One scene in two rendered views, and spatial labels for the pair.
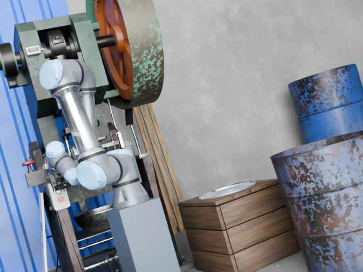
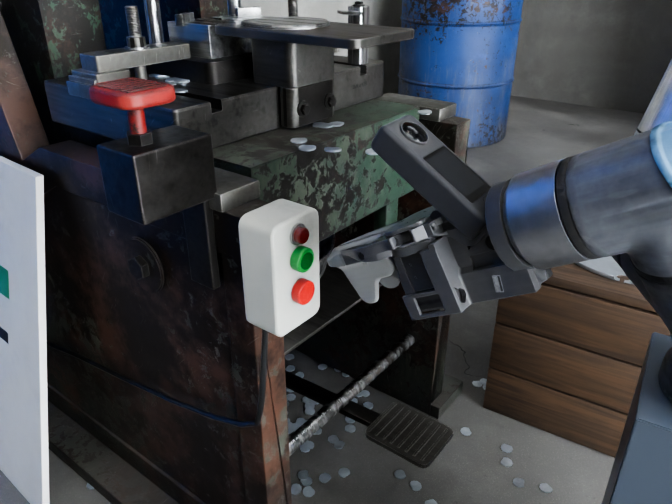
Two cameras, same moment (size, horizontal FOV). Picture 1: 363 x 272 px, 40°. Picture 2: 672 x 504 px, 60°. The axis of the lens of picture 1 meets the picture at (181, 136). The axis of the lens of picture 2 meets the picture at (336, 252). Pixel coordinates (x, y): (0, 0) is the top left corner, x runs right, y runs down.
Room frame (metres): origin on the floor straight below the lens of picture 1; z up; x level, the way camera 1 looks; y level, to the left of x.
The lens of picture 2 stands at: (1.87, 0.89, 0.87)
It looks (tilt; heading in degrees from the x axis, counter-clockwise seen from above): 27 degrees down; 328
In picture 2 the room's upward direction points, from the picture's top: straight up
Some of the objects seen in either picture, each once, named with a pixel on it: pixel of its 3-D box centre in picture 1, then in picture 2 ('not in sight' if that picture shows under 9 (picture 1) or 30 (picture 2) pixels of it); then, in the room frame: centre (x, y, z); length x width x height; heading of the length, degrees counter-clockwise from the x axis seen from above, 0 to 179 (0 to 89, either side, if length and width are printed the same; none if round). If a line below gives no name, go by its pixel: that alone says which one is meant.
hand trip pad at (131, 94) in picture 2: (29, 168); (137, 124); (2.44, 0.76, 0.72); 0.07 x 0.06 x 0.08; 21
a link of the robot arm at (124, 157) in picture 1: (119, 165); not in sight; (2.05, 0.28, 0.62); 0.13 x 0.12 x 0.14; 146
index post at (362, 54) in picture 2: (120, 138); (358, 32); (2.72, 0.32, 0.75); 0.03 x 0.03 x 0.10; 21
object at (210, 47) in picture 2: (86, 148); (227, 34); (2.77, 0.53, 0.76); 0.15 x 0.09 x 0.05; 111
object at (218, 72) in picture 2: (87, 155); (224, 59); (2.78, 0.53, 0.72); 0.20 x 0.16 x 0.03; 111
